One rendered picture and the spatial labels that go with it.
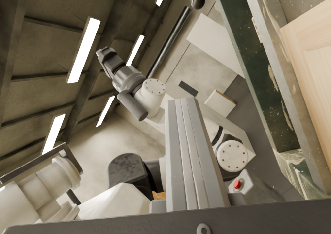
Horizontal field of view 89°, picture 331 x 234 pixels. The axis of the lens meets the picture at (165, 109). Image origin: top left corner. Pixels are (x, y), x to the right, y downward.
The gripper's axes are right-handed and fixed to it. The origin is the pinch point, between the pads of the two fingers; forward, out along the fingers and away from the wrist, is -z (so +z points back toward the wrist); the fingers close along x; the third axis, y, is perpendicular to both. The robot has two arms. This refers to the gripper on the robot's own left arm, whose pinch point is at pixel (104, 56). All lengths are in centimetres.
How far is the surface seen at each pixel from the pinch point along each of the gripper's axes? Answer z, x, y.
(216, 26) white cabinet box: -100, -206, -268
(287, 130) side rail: 60, -16, -33
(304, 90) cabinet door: 50, 12, -23
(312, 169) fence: 66, -2, -17
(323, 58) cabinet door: 47, 22, -20
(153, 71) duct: -350, -609, -279
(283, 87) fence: 47, 9, -23
